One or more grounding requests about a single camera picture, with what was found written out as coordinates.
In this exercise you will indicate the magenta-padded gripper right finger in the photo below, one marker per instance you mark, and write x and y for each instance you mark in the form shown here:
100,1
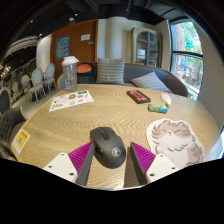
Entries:
156,166

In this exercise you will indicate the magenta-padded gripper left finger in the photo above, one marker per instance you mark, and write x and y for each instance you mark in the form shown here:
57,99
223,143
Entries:
63,165

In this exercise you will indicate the black computer mouse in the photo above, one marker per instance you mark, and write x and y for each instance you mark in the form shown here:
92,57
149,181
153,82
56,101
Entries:
108,146

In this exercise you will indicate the yellow square sticker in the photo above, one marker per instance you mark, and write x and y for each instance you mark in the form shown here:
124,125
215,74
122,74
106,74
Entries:
21,140

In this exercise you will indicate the white sticker sheet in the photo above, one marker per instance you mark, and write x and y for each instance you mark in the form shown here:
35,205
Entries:
70,99

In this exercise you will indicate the white tube with orange cap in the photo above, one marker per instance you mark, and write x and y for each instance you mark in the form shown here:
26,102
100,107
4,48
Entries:
166,99

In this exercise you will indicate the dark tufted chair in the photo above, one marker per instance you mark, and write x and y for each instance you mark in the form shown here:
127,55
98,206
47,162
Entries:
8,116

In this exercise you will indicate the small striped cushion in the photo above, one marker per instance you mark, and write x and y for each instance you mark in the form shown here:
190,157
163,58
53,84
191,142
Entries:
150,82

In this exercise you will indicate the group of white chairs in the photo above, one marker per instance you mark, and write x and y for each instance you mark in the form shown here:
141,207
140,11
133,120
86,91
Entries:
36,80

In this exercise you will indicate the clear plastic shaker bottle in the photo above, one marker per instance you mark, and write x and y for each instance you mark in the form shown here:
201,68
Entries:
70,75

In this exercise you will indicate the grey curved sofa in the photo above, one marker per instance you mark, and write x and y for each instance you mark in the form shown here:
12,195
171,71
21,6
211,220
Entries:
160,75

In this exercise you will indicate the black bag with orange top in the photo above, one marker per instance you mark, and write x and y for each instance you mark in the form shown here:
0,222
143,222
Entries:
85,73

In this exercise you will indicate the large striped cushion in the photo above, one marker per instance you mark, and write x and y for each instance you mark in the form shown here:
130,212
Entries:
110,71

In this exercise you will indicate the black-framed window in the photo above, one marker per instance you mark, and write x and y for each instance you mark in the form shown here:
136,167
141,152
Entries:
186,56

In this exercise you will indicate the blue poster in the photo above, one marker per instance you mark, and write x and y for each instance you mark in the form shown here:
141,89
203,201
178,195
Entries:
62,47

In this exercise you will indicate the grey glass-door cabinet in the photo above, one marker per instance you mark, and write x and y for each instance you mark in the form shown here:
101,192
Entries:
146,47

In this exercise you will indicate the wooden door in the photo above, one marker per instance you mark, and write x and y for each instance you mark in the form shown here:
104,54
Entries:
75,45

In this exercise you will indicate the white paper sign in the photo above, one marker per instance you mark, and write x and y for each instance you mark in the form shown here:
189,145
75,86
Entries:
85,37

